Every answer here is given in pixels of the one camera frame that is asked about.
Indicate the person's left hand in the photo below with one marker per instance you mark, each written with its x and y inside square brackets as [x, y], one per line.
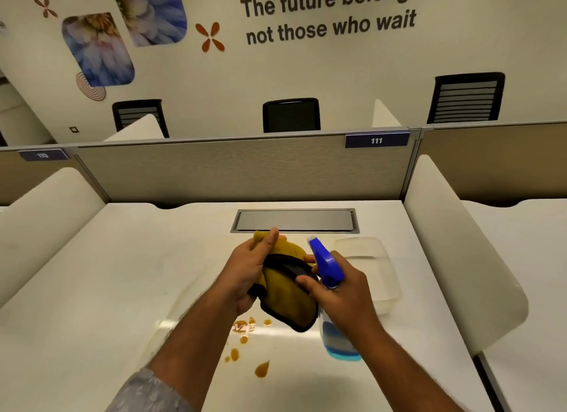
[241, 270]

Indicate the person's right hand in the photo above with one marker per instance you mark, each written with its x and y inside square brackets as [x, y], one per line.
[350, 301]

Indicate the person's left thumb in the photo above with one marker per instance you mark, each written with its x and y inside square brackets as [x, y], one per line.
[268, 244]

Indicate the person's right thumb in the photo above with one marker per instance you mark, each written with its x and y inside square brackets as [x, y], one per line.
[310, 285]

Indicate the yellow cleaning cloth black trim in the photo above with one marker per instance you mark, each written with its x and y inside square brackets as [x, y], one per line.
[288, 303]

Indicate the blue spray bottle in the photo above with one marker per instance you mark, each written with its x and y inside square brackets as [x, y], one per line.
[325, 261]

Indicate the person's right forearm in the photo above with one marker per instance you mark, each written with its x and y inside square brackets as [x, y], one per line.
[398, 376]

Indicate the person's left forearm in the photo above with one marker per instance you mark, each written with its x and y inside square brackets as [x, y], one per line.
[195, 345]

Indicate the clear plastic container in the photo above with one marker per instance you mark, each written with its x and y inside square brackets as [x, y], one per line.
[376, 270]

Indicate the beige fabric desk partition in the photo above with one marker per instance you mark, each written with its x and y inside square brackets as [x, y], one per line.
[26, 177]
[248, 168]
[496, 159]

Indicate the brown sauce spill drops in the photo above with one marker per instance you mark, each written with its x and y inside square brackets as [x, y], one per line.
[262, 369]

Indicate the black mesh office chair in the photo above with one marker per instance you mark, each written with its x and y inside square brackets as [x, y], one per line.
[133, 110]
[291, 115]

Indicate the dark blue desk label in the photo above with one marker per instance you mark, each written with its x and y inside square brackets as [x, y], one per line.
[43, 155]
[377, 140]

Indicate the white side divider panel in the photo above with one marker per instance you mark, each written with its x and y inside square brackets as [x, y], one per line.
[40, 221]
[137, 130]
[384, 115]
[460, 256]

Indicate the grey patterned sleeve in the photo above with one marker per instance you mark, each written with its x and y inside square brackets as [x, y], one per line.
[146, 394]

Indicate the black slatted office chair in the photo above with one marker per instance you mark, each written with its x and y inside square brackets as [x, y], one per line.
[467, 97]

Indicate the orange petal wall decal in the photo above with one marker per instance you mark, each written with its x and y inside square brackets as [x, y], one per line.
[210, 36]

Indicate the brown spiral wall decal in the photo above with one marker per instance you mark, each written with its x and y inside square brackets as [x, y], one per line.
[91, 88]

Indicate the dark wall lettering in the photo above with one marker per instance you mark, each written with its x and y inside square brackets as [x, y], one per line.
[328, 15]

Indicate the blue flower wall picture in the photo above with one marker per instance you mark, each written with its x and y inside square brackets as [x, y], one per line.
[150, 11]
[98, 48]

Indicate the brown petal wall decal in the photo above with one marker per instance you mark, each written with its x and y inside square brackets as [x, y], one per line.
[45, 8]

